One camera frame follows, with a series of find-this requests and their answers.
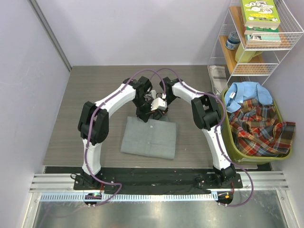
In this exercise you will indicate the grey long sleeve shirt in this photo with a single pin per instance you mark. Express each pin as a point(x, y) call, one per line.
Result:
point(155, 138)

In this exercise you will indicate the light blue shirt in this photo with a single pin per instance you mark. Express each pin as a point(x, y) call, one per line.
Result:
point(240, 92)

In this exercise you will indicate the plaid shirt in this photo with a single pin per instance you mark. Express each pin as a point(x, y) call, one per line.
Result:
point(257, 131)

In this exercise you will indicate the green book on top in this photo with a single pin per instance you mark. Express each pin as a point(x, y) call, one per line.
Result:
point(260, 13)

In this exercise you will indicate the small blue white jar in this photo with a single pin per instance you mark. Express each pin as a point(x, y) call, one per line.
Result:
point(233, 41)

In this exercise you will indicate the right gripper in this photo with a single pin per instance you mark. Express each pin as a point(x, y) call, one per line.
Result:
point(158, 114)

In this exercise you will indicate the yellow green cloth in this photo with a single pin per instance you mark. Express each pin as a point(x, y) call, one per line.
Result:
point(245, 56)

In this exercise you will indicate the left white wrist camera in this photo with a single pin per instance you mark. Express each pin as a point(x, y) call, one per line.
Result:
point(159, 104)

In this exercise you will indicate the plastic wrapped paper packet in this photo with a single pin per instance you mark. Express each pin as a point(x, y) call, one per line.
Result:
point(218, 79)

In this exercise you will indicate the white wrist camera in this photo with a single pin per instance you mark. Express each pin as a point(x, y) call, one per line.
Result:
point(159, 104)
point(152, 95)

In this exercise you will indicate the white wire shelf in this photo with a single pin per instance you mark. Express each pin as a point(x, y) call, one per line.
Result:
point(262, 66)

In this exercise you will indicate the lower stacked book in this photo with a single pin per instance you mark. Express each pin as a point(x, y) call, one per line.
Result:
point(265, 35)

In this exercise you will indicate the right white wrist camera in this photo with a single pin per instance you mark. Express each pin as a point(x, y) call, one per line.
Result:
point(152, 95)

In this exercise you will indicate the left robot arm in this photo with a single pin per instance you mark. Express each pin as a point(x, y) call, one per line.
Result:
point(94, 121)

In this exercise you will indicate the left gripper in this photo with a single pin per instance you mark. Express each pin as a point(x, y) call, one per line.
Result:
point(144, 115)

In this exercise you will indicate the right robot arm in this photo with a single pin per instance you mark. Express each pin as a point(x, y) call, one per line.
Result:
point(207, 117)

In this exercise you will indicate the green laundry basket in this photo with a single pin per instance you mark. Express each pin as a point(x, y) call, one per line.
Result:
point(236, 156)

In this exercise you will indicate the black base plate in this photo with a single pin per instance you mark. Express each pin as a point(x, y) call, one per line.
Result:
point(156, 182)

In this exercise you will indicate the aluminium rail frame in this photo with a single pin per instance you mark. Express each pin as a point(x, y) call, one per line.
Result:
point(160, 198)

